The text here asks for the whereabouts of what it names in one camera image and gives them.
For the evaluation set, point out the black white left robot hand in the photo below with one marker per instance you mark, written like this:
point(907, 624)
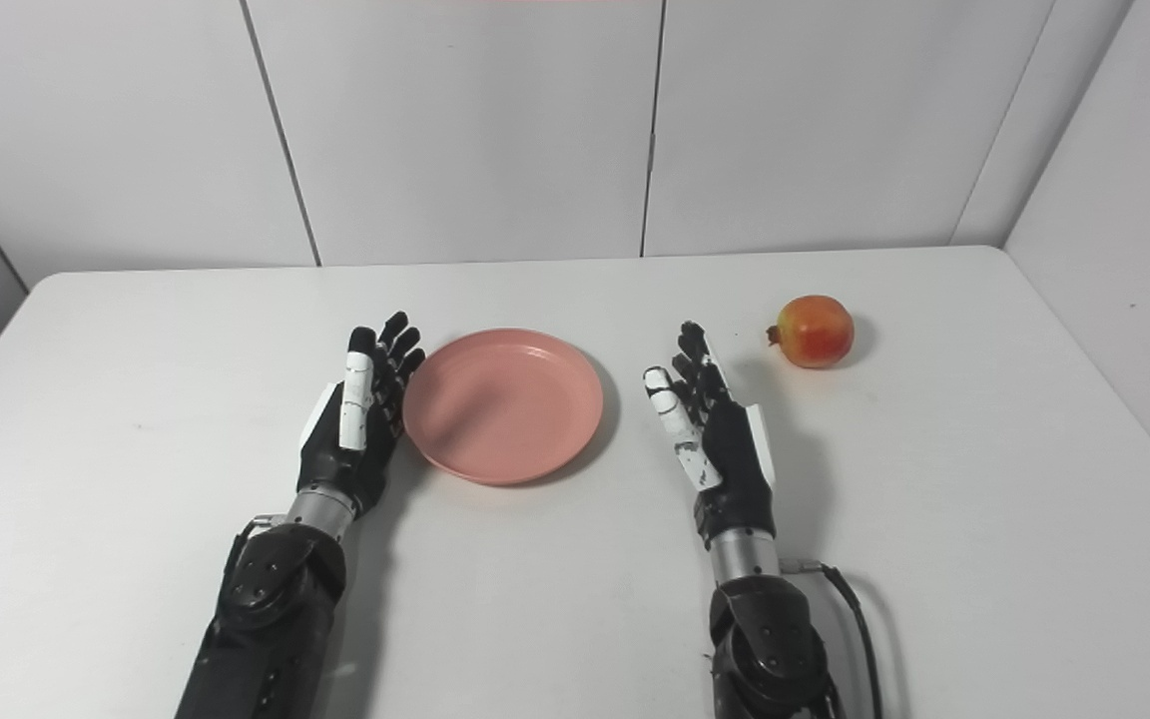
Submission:
point(330, 454)

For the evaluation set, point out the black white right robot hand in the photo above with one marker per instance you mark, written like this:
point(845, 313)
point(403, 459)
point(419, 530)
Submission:
point(735, 459)

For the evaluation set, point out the red yellow pomegranate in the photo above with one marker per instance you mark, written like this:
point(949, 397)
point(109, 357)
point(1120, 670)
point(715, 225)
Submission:
point(815, 332)

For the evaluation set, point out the pink round plate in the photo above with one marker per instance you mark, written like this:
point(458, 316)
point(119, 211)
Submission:
point(503, 404)

